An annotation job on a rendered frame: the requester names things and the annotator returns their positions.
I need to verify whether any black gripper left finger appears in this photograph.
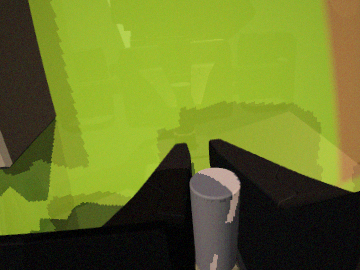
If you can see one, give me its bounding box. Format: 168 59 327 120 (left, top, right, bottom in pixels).
0 143 195 270

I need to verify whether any grey cylinder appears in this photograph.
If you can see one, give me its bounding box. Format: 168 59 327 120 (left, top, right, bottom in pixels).
191 167 240 270

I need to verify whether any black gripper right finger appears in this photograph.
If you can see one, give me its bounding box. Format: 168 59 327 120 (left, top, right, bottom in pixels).
209 139 360 270

